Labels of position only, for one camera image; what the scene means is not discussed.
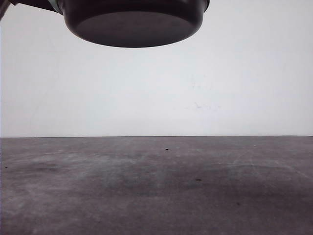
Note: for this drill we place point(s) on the black frying pan green handle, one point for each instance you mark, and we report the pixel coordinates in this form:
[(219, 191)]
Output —
[(127, 23)]

